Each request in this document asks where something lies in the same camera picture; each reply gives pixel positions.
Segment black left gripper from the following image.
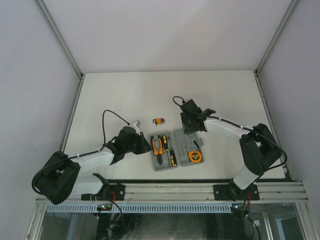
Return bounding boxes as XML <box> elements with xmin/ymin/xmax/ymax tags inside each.
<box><xmin>124</xmin><ymin>132</ymin><xmax>153</xmax><ymax>155</ymax></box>

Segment black left camera cable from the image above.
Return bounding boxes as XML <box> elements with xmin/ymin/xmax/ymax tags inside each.
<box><xmin>31</xmin><ymin>109</ymin><xmax>131</xmax><ymax>196</ymax></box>

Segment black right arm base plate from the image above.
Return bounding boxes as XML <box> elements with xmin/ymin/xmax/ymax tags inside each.
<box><xmin>213</xmin><ymin>184</ymin><xmax>260</xmax><ymax>202</ymax></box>

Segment short yellow black screwdriver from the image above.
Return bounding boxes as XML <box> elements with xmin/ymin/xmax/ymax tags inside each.
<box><xmin>169</xmin><ymin>149</ymin><xmax>177</xmax><ymax>167</ymax></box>

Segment grey plastic tool case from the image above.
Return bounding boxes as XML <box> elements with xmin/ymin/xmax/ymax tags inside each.
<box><xmin>149</xmin><ymin>129</ymin><xmax>204</xmax><ymax>172</ymax></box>

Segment long black yellow screwdriver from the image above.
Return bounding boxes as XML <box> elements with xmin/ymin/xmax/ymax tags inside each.
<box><xmin>162</xmin><ymin>134</ymin><xmax>169</xmax><ymax>152</ymax></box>

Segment black camera cable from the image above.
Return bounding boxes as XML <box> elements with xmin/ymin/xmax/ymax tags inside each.
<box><xmin>31</xmin><ymin>109</ymin><xmax>131</xmax><ymax>196</ymax></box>
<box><xmin>171</xmin><ymin>96</ymin><xmax>288</xmax><ymax>173</ymax></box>

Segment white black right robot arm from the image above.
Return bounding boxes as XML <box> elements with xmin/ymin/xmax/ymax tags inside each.
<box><xmin>179</xmin><ymin>97</ymin><xmax>288</xmax><ymax>200</ymax></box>

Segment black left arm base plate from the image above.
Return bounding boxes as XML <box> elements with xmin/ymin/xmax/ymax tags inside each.
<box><xmin>80</xmin><ymin>183</ymin><xmax>126</xmax><ymax>202</ymax></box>

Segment black right camera cable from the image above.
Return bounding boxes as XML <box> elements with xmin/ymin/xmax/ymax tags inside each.
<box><xmin>171</xmin><ymin>96</ymin><xmax>288</xmax><ymax>173</ymax></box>

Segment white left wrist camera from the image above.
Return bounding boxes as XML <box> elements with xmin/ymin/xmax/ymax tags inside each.
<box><xmin>129</xmin><ymin>119</ymin><xmax>141</xmax><ymax>135</ymax></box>

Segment orange hex key set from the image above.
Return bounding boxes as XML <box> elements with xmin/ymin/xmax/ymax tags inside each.
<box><xmin>152</xmin><ymin>118</ymin><xmax>165</xmax><ymax>126</ymax></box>

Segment aluminium front rail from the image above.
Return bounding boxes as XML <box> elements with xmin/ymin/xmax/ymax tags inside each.
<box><xmin>34</xmin><ymin>181</ymin><xmax>309</xmax><ymax>203</ymax></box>

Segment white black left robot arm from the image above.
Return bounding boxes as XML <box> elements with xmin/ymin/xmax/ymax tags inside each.
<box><xmin>31</xmin><ymin>125</ymin><xmax>152</xmax><ymax>205</ymax></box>

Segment left aluminium frame post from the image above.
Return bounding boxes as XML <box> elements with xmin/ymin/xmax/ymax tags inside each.
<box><xmin>33</xmin><ymin>0</ymin><xmax>83</xmax><ymax>80</ymax></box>

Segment aluminium frame post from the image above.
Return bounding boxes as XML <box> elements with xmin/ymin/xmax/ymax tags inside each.
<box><xmin>255</xmin><ymin>0</ymin><xmax>300</xmax><ymax>76</ymax></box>
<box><xmin>33</xmin><ymin>0</ymin><xmax>83</xmax><ymax>80</ymax></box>

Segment orange tape measure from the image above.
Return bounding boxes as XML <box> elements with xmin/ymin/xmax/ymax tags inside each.
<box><xmin>188</xmin><ymin>140</ymin><xmax>203</xmax><ymax>164</ymax></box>

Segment orange black pliers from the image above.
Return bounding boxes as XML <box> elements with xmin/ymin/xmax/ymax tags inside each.
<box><xmin>150</xmin><ymin>135</ymin><xmax>164</xmax><ymax>166</ymax></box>

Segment grey slotted cable duct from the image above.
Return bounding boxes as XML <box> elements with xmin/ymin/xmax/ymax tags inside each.
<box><xmin>44</xmin><ymin>203</ymin><xmax>233</xmax><ymax>214</ymax></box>

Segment right aluminium frame post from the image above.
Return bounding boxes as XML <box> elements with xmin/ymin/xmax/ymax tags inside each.
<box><xmin>255</xmin><ymin>0</ymin><xmax>300</xmax><ymax>76</ymax></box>

